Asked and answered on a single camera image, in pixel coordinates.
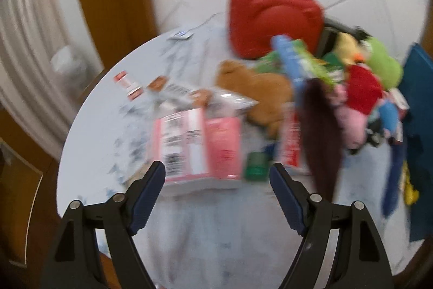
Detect clear plastic bag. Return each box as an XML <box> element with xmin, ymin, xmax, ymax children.
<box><xmin>51</xmin><ymin>45</ymin><xmax>88</xmax><ymax>83</ymax></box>

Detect yellow plastic toy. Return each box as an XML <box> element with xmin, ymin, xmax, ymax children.
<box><xmin>401</xmin><ymin>162</ymin><xmax>420</xmax><ymax>206</ymax></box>

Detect clear plastic packet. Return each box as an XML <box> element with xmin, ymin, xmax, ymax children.
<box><xmin>206</xmin><ymin>89</ymin><xmax>259</xmax><ymax>117</ymax></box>

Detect brown teddy bear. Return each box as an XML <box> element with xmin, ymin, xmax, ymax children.
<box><xmin>216</xmin><ymin>60</ymin><xmax>295</xmax><ymax>135</ymax></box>

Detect round pale blue desktop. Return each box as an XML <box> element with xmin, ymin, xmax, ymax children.
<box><xmin>56</xmin><ymin>21</ymin><xmax>427</xmax><ymax>289</ymax></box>

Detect blue plastic crate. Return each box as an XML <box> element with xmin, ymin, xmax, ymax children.
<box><xmin>402</xmin><ymin>43</ymin><xmax>433</xmax><ymax>242</ymax></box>

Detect pink pig plush blue clothes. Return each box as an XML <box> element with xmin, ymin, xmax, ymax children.
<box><xmin>367</xmin><ymin>99</ymin><xmax>405</xmax><ymax>147</ymax></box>

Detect pink pig plush red dress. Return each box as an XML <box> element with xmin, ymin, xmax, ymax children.
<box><xmin>333</xmin><ymin>65</ymin><xmax>384</xmax><ymax>154</ymax></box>

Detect green frog plush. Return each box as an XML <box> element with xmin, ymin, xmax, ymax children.
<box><xmin>363</xmin><ymin>37</ymin><xmax>405</xmax><ymax>88</ymax></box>

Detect blue furry cloth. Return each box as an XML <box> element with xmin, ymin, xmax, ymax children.
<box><xmin>382</xmin><ymin>137</ymin><xmax>406</xmax><ymax>218</ymax></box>

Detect small red and white box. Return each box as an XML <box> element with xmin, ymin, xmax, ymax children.
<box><xmin>113</xmin><ymin>71</ymin><xmax>144</xmax><ymax>102</ymax></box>

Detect green medicine box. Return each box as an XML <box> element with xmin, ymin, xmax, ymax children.
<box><xmin>321</xmin><ymin>52</ymin><xmax>349</xmax><ymax>83</ymax></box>

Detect yellow duck plush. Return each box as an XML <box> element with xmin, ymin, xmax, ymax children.
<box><xmin>336</xmin><ymin>33</ymin><xmax>368</xmax><ymax>66</ymax></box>

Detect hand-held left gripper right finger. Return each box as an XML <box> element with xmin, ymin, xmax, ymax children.
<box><xmin>270</xmin><ymin>163</ymin><xmax>395</xmax><ymax>289</ymax></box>

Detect red hard carry case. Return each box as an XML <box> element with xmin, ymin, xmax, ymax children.
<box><xmin>229</xmin><ymin>0</ymin><xmax>323</xmax><ymax>60</ymax></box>

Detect green snack packet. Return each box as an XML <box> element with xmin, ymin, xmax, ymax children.
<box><xmin>254</xmin><ymin>40</ymin><xmax>339</xmax><ymax>88</ymax></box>

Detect red toothpaste box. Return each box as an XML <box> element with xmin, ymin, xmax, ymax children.
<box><xmin>277</xmin><ymin>104</ymin><xmax>310</xmax><ymax>174</ymax></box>

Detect black box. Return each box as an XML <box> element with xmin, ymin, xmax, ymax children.
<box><xmin>318</xmin><ymin>18</ymin><xmax>362</xmax><ymax>56</ymax></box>

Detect white and dark pink box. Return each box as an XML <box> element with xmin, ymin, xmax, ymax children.
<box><xmin>389</xmin><ymin>89</ymin><xmax>410</xmax><ymax>110</ymax></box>

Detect white and pink barcode box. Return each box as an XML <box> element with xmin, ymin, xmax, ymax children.
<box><xmin>152</xmin><ymin>108</ymin><xmax>208</xmax><ymax>183</ymax></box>

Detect green jar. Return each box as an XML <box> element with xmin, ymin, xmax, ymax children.
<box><xmin>244</xmin><ymin>152</ymin><xmax>269</xmax><ymax>181</ymax></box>

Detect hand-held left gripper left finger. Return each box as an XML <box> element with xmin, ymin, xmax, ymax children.
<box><xmin>41</xmin><ymin>161</ymin><xmax>166</xmax><ymax>289</ymax></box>

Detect orange and white box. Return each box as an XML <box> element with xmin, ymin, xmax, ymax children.
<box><xmin>147</xmin><ymin>76</ymin><xmax>197</xmax><ymax>107</ymax></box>

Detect white curtain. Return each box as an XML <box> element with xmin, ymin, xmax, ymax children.
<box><xmin>0</xmin><ymin>0</ymin><xmax>102</xmax><ymax>154</ymax></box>

